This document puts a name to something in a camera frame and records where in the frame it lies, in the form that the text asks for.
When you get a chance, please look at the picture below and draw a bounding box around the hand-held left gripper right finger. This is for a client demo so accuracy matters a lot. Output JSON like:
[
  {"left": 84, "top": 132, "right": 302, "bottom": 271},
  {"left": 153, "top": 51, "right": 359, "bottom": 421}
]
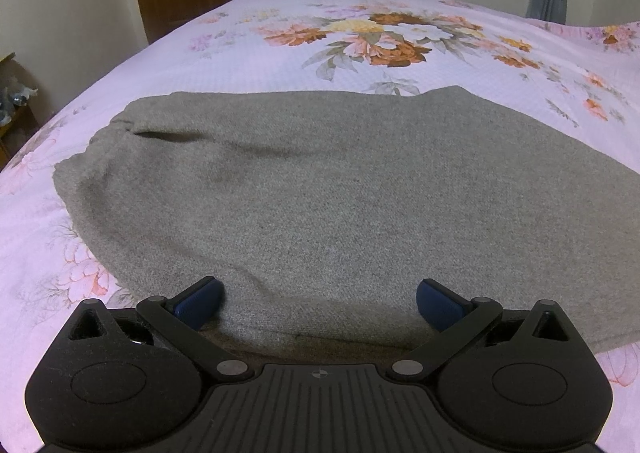
[{"left": 385, "top": 277, "right": 577, "bottom": 382}]

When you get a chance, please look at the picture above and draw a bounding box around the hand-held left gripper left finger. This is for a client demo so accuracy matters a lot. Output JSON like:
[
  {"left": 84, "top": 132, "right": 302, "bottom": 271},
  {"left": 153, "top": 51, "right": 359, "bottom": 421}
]
[{"left": 64, "top": 276, "right": 255, "bottom": 382}]

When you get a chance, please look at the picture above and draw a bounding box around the grey knitted sweater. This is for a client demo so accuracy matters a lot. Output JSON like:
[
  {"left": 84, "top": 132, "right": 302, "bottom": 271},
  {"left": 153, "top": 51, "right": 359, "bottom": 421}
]
[{"left": 52, "top": 85, "right": 640, "bottom": 352}]

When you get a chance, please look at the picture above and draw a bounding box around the wooden bedside stand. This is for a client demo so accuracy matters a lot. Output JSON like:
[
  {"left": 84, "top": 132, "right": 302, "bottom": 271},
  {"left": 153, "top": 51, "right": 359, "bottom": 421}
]
[{"left": 0, "top": 51, "right": 42, "bottom": 170}]

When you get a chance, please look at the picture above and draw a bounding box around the pink floral bed sheet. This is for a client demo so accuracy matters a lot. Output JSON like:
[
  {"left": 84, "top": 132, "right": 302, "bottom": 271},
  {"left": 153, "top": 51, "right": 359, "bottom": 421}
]
[{"left": 0, "top": 0, "right": 640, "bottom": 439}]

